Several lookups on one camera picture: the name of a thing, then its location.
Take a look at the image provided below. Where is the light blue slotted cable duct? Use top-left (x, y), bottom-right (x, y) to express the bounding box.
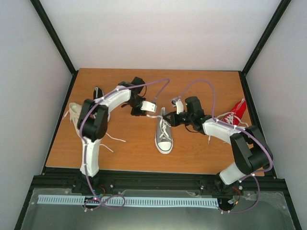
top-left (37, 195), bottom-right (218, 209)

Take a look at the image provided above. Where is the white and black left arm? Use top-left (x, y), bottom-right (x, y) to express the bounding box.
top-left (77, 77), bottom-right (146, 193)

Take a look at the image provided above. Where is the black aluminium frame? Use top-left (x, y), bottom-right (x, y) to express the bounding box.
top-left (15, 0), bottom-right (301, 230)

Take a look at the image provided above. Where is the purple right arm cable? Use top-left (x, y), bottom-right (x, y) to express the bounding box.
top-left (177, 79), bottom-right (274, 214)

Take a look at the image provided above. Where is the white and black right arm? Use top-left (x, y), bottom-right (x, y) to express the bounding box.
top-left (163, 96), bottom-right (273, 193)

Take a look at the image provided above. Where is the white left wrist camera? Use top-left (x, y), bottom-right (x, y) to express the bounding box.
top-left (141, 101), bottom-right (157, 113)

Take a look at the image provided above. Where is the red high-top sneaker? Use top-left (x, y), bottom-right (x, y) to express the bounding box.
top-left (222, 98), bottom-right (248, 126)

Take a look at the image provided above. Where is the white lace of red sneaker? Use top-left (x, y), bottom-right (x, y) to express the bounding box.
top-left (203, 112), bottom-right (248, 144)

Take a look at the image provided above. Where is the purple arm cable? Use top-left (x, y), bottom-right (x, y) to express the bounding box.
top-left (79, 78), bottom-right (171, 213)
top-left (177, 79), bottom-right (274, 214)

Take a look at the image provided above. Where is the white high-top sneaker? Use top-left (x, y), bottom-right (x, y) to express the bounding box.
top-left (68, 103), bottom-right (82, 137)

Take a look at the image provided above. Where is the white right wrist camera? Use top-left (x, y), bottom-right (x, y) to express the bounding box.
top-left (171, 98), bottom-right (184, 115)

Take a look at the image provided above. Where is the white lace of grey sneaker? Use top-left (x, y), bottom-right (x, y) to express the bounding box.
top-left (146, 115), bottom-right (173, 144)

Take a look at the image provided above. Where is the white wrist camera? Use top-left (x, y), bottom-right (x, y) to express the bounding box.
top-left (171, 98), bottom-right (184, 115)
top-left (141, 101), bottom-right (157, 113)

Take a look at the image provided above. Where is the grey low-top sneaker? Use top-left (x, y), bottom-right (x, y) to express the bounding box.
top-left (154, 107), bottom-right (173, 154)

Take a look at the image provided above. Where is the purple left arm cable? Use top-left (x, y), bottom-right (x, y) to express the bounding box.
top-left (79, 78), bottom-right (171, 213)

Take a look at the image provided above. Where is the black high-top sneaker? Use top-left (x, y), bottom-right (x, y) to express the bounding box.
top-left (93, 86), bottom-right (104, 100)

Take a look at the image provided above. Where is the white lace of black sneaker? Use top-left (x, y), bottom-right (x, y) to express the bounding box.
top-left (93, 86), bottom-right (103, 99)

